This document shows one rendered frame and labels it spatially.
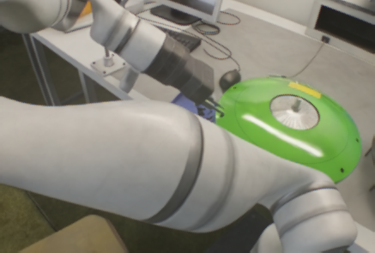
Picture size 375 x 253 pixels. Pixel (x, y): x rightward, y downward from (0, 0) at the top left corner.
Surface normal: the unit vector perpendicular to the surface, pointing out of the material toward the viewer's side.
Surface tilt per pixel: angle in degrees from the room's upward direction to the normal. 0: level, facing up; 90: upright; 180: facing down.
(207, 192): 61
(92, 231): 0
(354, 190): 0
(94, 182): 50
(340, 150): 21
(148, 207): 81
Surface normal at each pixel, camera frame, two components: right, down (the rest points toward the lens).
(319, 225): -0.40, -0.63
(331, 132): 0.18, -0.63
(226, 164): 0.62, -0.29
